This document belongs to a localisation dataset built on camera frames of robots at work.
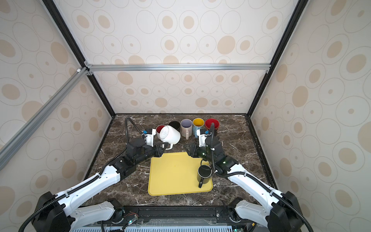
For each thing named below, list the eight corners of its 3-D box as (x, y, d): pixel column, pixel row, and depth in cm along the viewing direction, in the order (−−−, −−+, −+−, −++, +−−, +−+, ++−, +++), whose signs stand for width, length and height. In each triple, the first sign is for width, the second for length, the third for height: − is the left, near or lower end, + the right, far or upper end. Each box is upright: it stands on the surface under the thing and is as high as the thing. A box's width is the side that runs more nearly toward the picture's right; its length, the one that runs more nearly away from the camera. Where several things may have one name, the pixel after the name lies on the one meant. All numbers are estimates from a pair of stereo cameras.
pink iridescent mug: (180, 142, 105) (179, 132, 96) (181, 128, 113) (180, 118, 104) (192, 142, 105) (192, 132, 96) (192, 128, 113) (192, 118, 104)
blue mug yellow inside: (192, 138, 108) (193, 128, 99) (192, 127, 114) (192, 117, 105) (203, 138, 108) (204, 128, 99) (202, 127, 114) (203, 117, 105)
